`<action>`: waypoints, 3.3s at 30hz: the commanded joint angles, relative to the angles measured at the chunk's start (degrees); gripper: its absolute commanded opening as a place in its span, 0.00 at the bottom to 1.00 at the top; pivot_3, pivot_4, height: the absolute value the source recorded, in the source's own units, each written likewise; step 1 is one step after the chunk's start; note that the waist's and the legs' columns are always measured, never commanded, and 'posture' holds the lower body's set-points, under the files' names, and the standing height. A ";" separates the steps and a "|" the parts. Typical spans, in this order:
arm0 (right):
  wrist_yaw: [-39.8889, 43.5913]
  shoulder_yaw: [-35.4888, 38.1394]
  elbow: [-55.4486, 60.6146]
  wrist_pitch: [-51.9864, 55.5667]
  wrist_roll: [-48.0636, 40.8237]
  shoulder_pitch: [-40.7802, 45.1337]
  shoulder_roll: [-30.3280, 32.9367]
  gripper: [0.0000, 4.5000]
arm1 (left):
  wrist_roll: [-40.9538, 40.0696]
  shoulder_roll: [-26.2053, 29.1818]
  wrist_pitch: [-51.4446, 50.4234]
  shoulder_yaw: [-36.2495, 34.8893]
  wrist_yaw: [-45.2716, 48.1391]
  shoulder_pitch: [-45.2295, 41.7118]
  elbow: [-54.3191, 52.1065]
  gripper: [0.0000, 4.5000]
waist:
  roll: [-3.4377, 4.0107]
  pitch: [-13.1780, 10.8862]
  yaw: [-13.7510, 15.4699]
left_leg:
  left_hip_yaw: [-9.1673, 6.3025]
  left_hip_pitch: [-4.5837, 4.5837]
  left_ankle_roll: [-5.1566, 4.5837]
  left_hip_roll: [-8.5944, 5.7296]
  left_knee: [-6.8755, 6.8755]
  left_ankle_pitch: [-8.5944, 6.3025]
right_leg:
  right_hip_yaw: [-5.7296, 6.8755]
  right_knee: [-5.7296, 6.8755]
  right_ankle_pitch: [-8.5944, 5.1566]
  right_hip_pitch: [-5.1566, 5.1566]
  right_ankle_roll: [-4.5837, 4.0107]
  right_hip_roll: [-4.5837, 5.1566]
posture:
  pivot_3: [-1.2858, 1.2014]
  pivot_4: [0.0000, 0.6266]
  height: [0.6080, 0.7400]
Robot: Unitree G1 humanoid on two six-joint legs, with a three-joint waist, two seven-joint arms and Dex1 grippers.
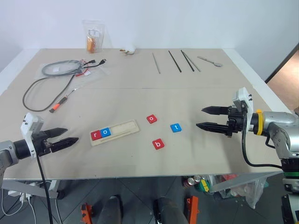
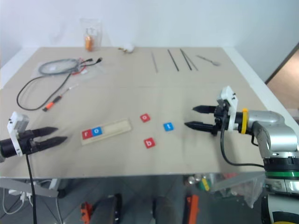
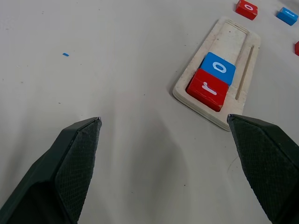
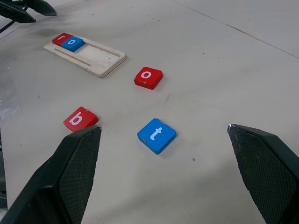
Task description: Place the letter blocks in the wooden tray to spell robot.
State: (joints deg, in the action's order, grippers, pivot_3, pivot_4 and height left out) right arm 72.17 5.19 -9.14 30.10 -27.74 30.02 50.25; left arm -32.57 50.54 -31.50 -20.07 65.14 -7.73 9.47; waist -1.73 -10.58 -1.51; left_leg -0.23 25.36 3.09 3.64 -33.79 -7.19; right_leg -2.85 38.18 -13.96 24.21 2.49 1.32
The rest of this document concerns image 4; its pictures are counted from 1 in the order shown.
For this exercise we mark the red letter o block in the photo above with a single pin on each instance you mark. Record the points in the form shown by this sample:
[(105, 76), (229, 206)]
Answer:
[(147, 77)]

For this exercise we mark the red tile letter r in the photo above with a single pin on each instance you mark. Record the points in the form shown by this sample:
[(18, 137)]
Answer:
[(58, 38)]

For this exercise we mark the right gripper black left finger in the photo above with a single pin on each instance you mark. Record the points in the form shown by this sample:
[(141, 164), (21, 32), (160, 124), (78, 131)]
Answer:
[(46, 186)]

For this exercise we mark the wooden tray with letter tiles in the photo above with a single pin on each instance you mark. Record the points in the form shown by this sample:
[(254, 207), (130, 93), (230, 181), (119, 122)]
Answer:
[(98, 58)]

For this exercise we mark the small blue block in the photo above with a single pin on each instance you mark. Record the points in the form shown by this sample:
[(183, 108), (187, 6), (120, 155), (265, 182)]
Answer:
[(156, 135)]

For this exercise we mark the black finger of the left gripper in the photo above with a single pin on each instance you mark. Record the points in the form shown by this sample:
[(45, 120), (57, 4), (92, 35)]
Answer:
[(43, 8), (16, 15)]

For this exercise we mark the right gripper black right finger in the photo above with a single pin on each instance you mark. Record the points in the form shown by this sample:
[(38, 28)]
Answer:
[(268, 177)]

